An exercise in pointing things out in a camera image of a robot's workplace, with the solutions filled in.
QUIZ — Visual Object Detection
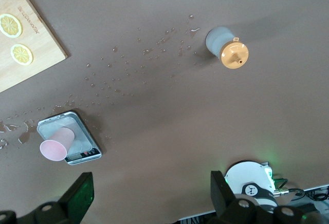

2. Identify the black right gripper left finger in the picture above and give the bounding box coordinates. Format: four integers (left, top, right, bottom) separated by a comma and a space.
0, 172, 95, 224

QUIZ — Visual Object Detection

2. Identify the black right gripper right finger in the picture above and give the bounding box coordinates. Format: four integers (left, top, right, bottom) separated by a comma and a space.
207, 170, 316, 224

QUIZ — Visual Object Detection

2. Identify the pink plastic cup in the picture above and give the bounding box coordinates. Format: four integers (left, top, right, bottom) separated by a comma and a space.
39, 127, 76, 162

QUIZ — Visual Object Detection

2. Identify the squeeze bottle with orange cap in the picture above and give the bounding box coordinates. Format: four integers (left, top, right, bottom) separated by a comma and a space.
205, 26, 249, 70

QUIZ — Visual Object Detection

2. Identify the silver digital kitchen scale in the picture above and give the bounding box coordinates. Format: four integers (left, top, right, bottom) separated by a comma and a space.
36, 110, 103, 166

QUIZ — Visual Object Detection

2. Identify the wooden cutting board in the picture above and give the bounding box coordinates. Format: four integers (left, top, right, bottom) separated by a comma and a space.
0, 0, 68, 94

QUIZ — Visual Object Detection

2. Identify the yellow lemon slice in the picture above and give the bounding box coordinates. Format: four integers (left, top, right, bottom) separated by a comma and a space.
0, 13, 23, 39
10, 43, 34, 67

